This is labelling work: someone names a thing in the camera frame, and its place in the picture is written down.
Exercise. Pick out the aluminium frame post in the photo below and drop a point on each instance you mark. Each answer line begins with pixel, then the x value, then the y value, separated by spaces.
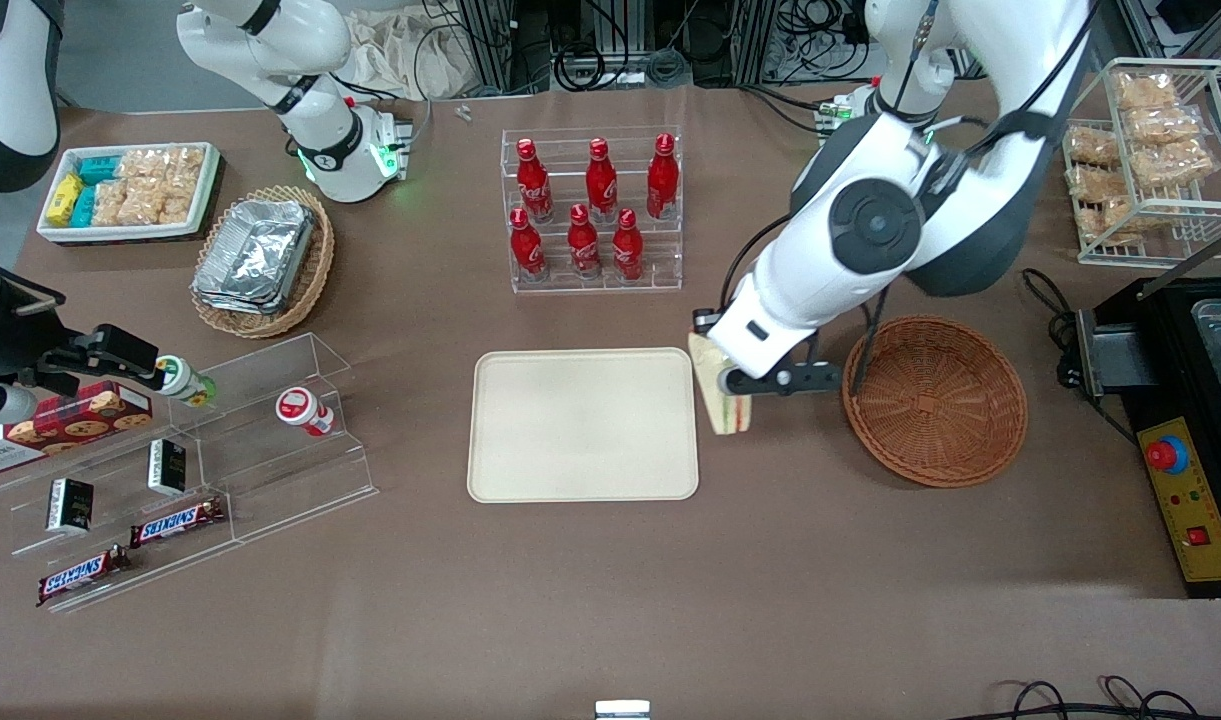
pixel 490 45

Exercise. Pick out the clear acrylic stepped shelf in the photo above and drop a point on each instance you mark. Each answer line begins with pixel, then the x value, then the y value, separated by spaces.
pixel 300 470

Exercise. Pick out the teal snack packet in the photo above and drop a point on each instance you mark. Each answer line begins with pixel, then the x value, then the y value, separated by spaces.
pixel 83 207
pixel 100 168

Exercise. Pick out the black appliance yellow control panel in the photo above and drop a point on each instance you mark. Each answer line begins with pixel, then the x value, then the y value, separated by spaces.
pixel 1195 530

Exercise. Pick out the black side box metal plate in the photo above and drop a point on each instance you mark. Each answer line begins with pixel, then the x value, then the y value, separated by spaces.
pixel 1120 360

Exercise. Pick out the stacked aluminium foil trays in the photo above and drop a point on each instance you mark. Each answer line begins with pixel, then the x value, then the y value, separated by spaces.
pixel 255 255

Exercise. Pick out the clear acrylic bottle rack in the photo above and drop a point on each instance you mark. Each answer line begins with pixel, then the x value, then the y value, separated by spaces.
pixel 560 160

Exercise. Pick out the yellow snack packet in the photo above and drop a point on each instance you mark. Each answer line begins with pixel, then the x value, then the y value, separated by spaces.
pixel 65 198

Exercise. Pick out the bagged rice cracker snack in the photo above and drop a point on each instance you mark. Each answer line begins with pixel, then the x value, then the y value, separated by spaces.
pixel 110 203
pixel 1092 183
pixel 1165 125
pixel 185 170
pixel 1145 90
pixel 142 165
pixel 1118 215
pixel 1175 162
pixel 1092 146
pixel 155 205

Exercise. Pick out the red cookie box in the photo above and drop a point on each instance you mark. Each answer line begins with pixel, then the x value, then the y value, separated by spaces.
pixel 80 415

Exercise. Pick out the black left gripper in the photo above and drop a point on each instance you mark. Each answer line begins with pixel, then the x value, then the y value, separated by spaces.
pixel 703 312

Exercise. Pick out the grey metal bar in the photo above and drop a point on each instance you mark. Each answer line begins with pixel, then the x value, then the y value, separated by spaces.
pixel 1190 262

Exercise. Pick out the red cola bottle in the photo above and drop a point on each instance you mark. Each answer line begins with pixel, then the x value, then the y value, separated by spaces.
pixel 662 175
pixel 583 240
pixel 526 245
pixel 600 180
pixel 627 245
pixel 527 180

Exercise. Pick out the triangle sandwich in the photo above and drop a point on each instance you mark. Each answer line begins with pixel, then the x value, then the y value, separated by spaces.
pixel 712 385

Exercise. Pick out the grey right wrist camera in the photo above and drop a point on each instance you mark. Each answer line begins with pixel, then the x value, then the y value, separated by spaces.
pixel 5 405

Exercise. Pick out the crumpled beige cloth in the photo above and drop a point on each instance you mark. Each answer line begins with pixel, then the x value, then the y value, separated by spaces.
pixel 410 55

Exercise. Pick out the small black box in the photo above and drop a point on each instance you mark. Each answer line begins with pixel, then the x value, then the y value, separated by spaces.
pixel 167 467
pixel 70 505

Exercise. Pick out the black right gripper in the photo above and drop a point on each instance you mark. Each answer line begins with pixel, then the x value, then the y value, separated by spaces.
pixel 18 336

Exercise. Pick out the light tan wicker basket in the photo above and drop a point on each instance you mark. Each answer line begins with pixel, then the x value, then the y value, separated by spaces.
pixel 320 265

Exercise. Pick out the white rectangular snack bin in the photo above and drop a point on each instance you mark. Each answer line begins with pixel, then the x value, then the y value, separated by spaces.
pixel 120 233

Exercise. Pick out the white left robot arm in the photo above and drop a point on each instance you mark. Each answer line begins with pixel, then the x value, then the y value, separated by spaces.
pixel 820 270

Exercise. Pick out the small bottle red lid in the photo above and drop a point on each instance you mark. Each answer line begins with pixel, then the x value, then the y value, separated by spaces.
pixel 298 408

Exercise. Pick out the small silver white object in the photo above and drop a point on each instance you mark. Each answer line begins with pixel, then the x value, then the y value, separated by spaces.
pixel 622 711

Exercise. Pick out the brown round wicker basket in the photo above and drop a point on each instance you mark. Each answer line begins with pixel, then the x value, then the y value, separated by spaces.
pixel 935 405

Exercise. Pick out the Snickers chocolate bar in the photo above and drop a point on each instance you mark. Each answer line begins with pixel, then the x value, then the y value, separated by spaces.
pixel 175 522
pixel 80 575

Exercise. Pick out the beige plastic tray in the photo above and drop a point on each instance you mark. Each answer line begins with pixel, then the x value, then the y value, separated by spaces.
pixel 570 430

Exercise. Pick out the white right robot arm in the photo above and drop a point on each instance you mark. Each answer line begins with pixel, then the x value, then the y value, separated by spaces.
pixel 320 130

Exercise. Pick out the small bottle green lid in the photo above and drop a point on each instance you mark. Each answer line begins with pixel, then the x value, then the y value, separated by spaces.
pixel 182 378

